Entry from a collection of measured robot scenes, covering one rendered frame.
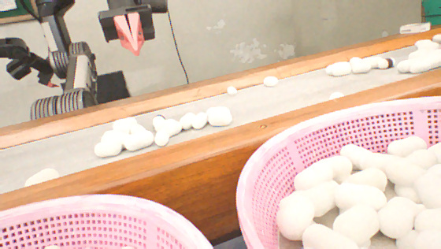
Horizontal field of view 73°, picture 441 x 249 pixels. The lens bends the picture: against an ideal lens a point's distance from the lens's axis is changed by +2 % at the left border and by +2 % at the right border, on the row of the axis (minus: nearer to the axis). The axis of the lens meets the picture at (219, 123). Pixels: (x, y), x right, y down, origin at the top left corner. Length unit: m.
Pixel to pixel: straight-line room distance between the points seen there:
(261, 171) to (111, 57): 2.28
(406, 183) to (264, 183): 0.10
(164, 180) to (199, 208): 0.04
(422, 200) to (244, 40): 2.58
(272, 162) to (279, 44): 2.72
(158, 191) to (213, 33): 2.42
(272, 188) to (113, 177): 0.13
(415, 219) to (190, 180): 0.16
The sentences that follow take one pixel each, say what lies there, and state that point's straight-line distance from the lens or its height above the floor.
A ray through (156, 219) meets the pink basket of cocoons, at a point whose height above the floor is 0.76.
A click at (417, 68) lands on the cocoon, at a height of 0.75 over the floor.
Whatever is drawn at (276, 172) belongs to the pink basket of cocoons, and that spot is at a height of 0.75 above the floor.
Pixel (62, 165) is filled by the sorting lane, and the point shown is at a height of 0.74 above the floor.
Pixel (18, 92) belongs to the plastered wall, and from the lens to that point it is 2.52.
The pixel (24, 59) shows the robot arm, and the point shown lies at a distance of 1.39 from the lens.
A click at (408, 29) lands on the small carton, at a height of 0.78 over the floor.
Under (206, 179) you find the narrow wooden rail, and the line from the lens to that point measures 0.26.
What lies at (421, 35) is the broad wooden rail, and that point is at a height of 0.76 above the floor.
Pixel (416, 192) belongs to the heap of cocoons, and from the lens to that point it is 0.24.
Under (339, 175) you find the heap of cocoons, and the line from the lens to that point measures 0.26.
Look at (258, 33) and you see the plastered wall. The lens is 2.82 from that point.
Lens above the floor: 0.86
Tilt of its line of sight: 16 degrees down
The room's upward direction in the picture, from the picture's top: 11 degrees counter-clockwise
